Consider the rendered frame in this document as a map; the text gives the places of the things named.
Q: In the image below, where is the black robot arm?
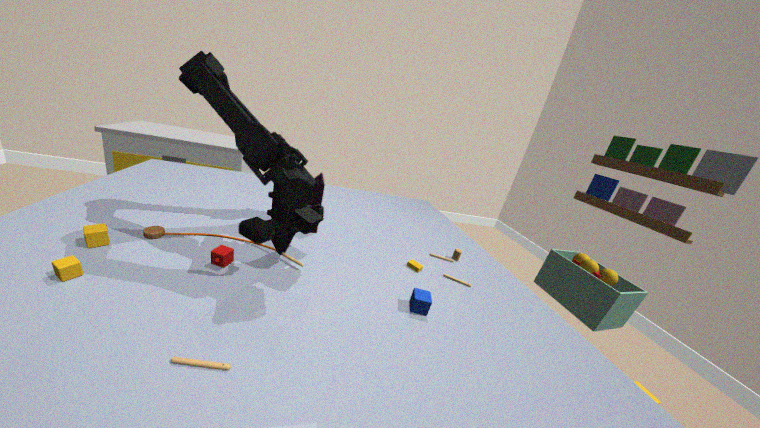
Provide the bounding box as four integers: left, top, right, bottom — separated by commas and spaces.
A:
179, 51, 324, 234

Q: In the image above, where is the red cube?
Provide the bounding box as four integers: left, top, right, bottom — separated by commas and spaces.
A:
211, 245, 234, 268

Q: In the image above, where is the round wooden button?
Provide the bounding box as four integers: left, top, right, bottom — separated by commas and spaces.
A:
143, 226, 165, 239

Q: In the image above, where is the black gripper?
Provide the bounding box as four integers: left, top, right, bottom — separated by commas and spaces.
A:
238, 189, 300, 255

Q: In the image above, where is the blue cube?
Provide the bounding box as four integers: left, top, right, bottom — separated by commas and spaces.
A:
410, 288, 432, 316

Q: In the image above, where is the small yellow block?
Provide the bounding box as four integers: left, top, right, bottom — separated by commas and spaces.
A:
51, 256, 83, 282
407, 260, 423, 273
83, 223, 110, 248

